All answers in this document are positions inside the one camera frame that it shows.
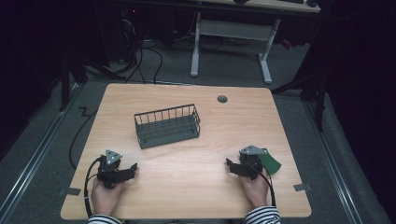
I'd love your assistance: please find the dark green flat sheet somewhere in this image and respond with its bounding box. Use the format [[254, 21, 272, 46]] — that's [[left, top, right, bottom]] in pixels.
[[257, 147, 282, 175]]

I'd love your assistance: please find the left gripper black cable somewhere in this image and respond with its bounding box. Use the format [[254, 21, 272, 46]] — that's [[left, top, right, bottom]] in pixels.
[[83, 156, 104, 218]]

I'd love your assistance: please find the metal floor rail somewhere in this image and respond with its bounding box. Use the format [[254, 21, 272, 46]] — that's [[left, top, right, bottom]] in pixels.
[[303, 100, 364, 224], [0, 83, 80, 218]]

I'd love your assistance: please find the person's right hand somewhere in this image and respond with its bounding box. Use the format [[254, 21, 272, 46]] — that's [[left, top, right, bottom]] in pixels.
[[237, 167, 271, 210]]

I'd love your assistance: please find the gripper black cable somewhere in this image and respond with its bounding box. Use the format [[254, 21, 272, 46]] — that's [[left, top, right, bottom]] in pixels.
[[83, 156, 104, 218], [244, 160, 277, 208]]

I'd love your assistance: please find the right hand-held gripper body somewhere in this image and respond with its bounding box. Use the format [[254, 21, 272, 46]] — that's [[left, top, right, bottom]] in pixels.
[[238, 145, 269, 181]]

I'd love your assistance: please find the bundle of black floor cables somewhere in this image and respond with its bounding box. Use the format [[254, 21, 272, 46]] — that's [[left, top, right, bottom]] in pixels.
[[109, 18, 164, 86]]

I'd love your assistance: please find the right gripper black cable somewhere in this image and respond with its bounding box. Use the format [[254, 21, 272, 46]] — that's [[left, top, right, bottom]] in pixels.
[[244, 160, 277, 208]]

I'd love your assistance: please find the person's left hand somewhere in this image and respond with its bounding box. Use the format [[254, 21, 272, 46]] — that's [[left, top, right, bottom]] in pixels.
[[91, 178, 126, 217]]

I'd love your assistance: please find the black floor cable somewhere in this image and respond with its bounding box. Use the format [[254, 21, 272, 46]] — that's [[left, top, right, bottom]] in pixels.
[[68, 106, 99, 171]]

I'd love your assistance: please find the black metal stand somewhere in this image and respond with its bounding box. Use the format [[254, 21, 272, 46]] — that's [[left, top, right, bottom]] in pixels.
[[58, 52, 90, 113], [271, 55, 329, 133]]

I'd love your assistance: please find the dark computer tower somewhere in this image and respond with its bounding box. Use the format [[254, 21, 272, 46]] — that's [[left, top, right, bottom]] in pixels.
[[115, 5, 144, 64]]

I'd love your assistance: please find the dark grey wire basket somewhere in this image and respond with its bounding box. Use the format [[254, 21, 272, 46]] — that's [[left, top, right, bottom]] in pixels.
[[134, 104, 202, 150]]

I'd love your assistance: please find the white-framed wooden desk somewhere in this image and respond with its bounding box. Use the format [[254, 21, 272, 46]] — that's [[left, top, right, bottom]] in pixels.
[[190, 0, 321, 85]]

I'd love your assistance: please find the grey tape piece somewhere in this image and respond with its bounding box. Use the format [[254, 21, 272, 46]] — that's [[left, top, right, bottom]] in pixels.
[[292, 183, 312, 192], [58, 187, 82, 197]]

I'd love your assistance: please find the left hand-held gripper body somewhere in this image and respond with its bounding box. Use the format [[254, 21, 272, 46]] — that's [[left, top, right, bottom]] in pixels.
[[96, 149, 125, 189]]

